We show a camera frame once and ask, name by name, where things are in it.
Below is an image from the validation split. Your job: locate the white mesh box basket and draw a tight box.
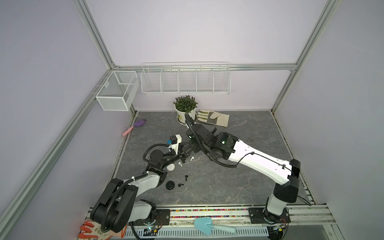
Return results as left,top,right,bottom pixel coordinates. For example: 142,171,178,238
96,71,140,112

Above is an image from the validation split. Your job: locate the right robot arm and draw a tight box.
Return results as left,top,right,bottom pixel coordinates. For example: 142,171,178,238
185,114,301,225

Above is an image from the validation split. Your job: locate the red white work glove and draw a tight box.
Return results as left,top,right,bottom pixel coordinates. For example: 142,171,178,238
78,220,127,240

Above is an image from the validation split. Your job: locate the long white wire basket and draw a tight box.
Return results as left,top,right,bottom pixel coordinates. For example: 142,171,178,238
141,64,232,95

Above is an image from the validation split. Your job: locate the white slotted cable duct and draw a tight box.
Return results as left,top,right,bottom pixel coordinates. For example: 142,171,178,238
122,226,269,240

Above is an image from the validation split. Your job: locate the beige gardening glove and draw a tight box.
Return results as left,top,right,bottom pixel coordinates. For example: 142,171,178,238
197,110,230,128

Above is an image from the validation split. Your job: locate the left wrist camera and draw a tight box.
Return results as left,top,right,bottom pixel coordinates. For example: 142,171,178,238
167,134,182,155

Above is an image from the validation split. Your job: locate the potted green plant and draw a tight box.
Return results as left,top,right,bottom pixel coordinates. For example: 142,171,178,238
174,95,198,125

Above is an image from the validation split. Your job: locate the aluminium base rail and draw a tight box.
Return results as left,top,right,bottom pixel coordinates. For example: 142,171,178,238
157,205,336,228

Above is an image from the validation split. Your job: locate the white earbud charging case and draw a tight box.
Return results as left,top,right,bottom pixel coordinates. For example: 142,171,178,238
167,164,175,172

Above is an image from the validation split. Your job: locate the purple pink brush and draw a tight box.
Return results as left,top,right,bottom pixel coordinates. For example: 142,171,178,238
122,119,147,137

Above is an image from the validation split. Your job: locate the black earbud charging case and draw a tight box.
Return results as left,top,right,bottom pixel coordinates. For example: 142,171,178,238
166,181,175,190

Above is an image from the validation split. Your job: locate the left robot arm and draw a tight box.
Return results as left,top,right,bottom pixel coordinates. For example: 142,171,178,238
91,142,192,233

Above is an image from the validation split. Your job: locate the teal garden trowel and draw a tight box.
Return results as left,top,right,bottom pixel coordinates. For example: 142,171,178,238
194,217,237,235

